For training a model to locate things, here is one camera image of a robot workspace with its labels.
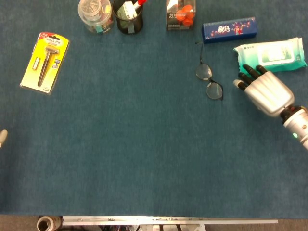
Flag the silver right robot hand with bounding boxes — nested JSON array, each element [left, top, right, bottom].
[[232, 64, 295, 118]]

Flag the thin black metal eyeglasses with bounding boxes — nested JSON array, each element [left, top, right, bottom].
[[195, 42, 224, 101]]

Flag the green white wet wipes pack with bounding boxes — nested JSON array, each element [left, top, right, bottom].
[[233, 37, 308, 75]]

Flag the long blue printed box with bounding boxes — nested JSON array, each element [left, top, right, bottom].
[[201, 16, 257, 44]]

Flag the black mesh pen holder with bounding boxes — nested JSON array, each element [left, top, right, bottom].
[[112, 0, 144, 35]]

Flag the red capped marker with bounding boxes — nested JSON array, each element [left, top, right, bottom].
[[133, 0, 148, 12]]

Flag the blue felt table cloth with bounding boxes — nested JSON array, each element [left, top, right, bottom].
[[0, 0, 308, 216]]

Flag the green white box in holder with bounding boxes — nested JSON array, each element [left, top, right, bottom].
[[116, 1, 139, 19]]

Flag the clear jar of binder clips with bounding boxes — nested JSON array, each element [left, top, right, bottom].
[[77, 0, 114, 34]]

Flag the small clear paper clip box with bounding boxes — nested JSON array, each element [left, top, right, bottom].
[[80, 0, 103, 15]]

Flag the yellow razor blister pack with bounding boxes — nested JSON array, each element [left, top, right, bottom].
[[19, 32, 70, 96]]

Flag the roll of clear film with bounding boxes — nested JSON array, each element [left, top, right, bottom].
[[37, 216, 63, 231]]

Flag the aluminium rail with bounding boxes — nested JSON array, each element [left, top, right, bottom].
[[62, 216, 279, 226]]

